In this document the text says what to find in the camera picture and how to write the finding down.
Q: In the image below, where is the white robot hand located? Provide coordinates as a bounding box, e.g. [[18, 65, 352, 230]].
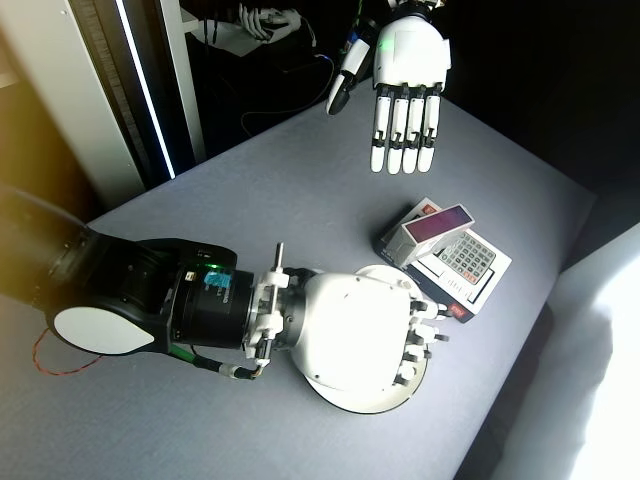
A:
[[287, 269, 452, 400], [326, 13, 454, 176]]

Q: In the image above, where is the maroon and white small box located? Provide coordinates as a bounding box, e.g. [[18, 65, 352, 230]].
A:
[[387, 203, 476, 269]]

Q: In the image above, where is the white round plate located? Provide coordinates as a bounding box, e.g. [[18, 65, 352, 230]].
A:
[[298, 263, 432, 416]]

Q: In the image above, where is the white calculator box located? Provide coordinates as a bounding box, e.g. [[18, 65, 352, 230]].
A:
[[371, 196, 514, 324]]

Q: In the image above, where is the spare white robot hand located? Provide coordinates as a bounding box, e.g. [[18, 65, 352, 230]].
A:
[[236, 2, 304, 44]]

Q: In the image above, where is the grey table cloth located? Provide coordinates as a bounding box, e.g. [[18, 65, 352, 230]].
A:
[[0, 77, 599, 480]]

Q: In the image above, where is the white board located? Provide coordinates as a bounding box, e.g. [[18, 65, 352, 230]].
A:
[[192, 18, 267, 59]]

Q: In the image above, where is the black cable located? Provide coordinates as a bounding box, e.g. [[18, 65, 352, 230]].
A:
[[239, 52, 336, 140]]

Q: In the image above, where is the white cabinet frame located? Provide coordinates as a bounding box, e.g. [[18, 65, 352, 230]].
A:
[[0, 0, 207, 204]]

